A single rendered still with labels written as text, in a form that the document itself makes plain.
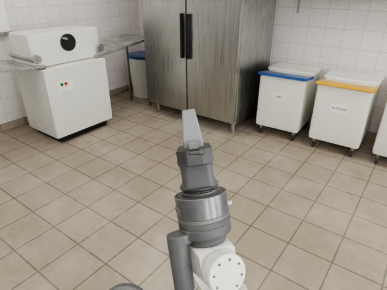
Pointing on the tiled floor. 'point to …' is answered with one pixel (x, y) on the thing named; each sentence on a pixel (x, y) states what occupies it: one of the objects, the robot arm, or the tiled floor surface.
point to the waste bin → (138, 73)
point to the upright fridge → (208, 54)
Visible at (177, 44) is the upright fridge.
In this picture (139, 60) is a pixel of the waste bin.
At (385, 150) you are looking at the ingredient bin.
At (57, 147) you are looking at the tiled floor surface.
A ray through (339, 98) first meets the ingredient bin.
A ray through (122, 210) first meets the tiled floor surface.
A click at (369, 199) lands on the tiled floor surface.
